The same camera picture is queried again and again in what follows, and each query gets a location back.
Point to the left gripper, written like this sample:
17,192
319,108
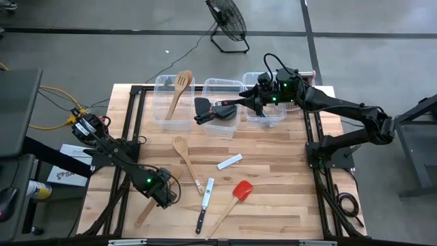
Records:
160,188

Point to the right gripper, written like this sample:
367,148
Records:
274,94

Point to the solid wooden spatula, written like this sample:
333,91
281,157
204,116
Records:
145,215

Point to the black ladle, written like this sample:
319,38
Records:
228,112

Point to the wooden spork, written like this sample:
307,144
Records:
186,160

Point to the black nylon turner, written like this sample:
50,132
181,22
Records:
203,104

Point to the white knife sheath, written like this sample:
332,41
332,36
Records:
229,161

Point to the slotted wooden spatula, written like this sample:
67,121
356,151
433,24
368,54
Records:
181,83

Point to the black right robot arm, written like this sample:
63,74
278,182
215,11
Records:
341,106

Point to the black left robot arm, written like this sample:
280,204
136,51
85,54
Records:
119,160

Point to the clear plastic bin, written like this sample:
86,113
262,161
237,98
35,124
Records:
160,102
222,131
273,121

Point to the metal box grater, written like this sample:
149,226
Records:
292,106

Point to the black floor fan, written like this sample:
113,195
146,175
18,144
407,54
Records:
227,17

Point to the white printed paper sheet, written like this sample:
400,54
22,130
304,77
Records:
68,177

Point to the black diagonal beam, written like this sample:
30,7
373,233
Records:
58,158

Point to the yellow power outlet box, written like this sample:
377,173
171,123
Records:
71,119

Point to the white yellow spray can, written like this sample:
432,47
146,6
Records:
39,190

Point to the dark grey desk panel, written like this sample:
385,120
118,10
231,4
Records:
17,112
10,171

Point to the black computer mouse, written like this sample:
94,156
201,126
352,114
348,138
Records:
7,205

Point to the black metal stand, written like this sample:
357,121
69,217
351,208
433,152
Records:
416,136

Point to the person's shoe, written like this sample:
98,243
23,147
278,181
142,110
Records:
8,5

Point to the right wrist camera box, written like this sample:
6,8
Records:
264,78

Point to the black aluminium table frame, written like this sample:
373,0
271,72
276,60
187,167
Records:
115,218

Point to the silver metal bracket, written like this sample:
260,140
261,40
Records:
126,242
317,243

